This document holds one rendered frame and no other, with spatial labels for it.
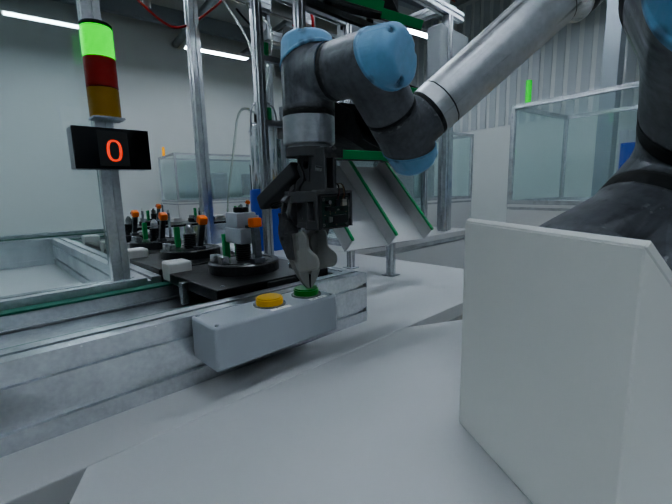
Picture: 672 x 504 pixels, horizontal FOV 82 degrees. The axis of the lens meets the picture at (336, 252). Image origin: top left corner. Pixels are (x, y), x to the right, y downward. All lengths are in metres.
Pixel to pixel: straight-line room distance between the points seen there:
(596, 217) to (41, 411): 0.57
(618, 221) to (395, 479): 0.29
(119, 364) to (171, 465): 0.15
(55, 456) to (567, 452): 0.48
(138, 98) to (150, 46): 1.37
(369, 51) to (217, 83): 11.91
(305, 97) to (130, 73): 11.27
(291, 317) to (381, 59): 0.35
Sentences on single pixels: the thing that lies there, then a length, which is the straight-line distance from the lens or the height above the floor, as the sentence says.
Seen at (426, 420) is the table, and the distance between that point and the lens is 0.50.
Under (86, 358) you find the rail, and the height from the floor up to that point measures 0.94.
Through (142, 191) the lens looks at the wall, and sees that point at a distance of 11.41.
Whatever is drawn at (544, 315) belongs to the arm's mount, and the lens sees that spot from 0.34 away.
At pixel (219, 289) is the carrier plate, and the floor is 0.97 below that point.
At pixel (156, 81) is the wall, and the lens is 11.87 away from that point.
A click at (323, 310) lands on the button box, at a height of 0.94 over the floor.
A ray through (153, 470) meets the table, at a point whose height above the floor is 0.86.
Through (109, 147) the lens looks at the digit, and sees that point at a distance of 0.80.
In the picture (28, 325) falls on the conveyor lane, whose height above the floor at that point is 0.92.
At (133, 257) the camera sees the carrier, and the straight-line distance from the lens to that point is 1.06.
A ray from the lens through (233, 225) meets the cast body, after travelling 0.77.
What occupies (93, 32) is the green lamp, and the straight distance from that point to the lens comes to 0.84.
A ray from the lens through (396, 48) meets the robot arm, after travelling 0.50.
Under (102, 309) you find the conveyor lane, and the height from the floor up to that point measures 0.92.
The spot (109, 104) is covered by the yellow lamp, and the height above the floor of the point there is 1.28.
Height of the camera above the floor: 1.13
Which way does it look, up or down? 9 degrees down
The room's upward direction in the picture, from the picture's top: 1 degrees counter-clockwise
